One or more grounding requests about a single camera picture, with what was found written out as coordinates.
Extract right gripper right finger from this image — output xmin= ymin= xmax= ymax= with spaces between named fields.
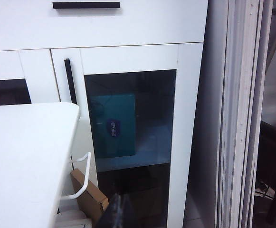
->
xmin=122 ymin=195 xmax=135 ymax=228

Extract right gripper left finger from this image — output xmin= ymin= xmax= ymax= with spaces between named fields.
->
xmin=97 ymin=193 xmax=122 ymax=228

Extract white cabinet drawer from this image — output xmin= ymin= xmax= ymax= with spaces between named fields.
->
xmin=0 ymin=0 xmax=209 ymax=52

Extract flat brown cardboard box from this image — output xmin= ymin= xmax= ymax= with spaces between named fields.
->
xmin=70 ymin=169 xmax=110 ymax=228

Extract teal box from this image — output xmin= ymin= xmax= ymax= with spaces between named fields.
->
xmin=90 ymin=93 xmax=136 ymax=159

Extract white sideboard cabinet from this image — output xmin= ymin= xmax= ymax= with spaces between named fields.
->
xmin=0 ymin=0 xmax=226 ymax=228

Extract white glass cabinet door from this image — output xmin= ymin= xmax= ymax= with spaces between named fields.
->
xmin=0 ymin=49 xmax=63 ymax=107
xmin=50 ymin=42 xmax=204 ymax=228

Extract stack of white boards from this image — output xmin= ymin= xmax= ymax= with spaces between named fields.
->
xmin=215 ymin=0 xmax=275 ymax=228

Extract white metal wire bracket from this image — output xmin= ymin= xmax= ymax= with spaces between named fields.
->
xmin=64 ymin=152 xmax=92 ymax=200

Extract black vertical door handle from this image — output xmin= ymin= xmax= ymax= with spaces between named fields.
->
xmin=64 ymin=57 xmax=78 ymax=105

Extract black drawer bar handle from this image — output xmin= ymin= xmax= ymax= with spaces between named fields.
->
xmin=52 ymin=1 xmax=121 ymax=10

